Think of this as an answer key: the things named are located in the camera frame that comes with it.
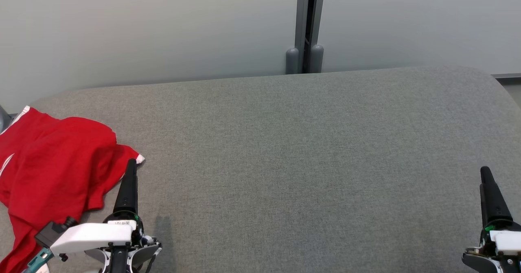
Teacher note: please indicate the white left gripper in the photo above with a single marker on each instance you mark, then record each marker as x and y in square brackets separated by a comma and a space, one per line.
[93, 236]

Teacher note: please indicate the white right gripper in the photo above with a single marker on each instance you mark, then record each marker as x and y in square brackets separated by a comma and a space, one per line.
[506, 240]

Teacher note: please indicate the red shorts white trim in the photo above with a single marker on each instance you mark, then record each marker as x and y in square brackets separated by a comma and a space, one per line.
[61, 155]

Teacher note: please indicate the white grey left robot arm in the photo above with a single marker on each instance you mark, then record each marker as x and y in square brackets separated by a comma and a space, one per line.
[138, 256]

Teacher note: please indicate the grey fabric sofa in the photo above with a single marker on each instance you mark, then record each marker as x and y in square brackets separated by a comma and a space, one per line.
[285, 163]

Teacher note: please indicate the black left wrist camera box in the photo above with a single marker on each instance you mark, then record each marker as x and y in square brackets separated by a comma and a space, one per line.
[51, 232]

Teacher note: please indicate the dark grey wall rail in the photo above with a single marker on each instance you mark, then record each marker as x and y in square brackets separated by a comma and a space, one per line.
[506, 76]

